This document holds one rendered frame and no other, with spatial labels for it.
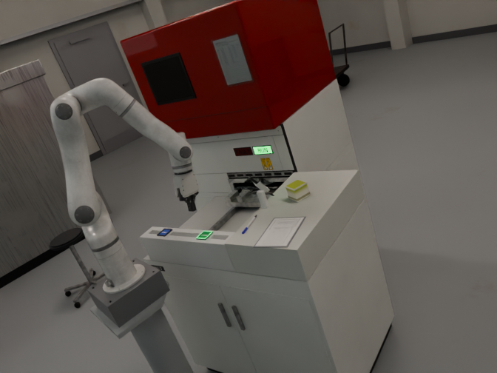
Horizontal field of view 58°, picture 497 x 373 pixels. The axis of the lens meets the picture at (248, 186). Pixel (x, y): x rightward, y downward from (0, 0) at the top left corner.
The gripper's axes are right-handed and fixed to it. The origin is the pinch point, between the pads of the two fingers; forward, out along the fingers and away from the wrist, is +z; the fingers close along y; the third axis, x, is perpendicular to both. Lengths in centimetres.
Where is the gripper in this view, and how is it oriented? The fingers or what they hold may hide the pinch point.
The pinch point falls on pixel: (191, 206)
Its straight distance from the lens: 190.9
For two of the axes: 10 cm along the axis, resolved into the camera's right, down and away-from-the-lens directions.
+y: -5.8, 3.0, -7.5
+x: 7.9, -0.1, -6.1
